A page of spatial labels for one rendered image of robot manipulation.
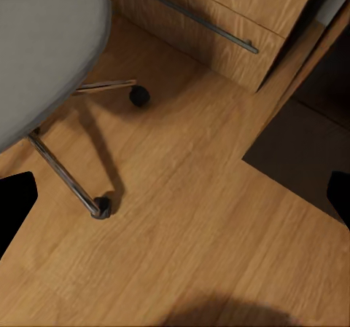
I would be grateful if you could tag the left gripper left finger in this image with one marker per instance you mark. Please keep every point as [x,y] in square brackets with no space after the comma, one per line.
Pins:
[18,193]

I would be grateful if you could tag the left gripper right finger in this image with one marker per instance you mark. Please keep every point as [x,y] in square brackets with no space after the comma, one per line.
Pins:
[338,192]

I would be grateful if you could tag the cabinet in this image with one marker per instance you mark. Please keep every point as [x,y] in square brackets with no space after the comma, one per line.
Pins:
[307,135]
[240,39]

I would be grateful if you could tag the swivel chair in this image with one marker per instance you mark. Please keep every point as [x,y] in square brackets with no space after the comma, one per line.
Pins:
[47,48]

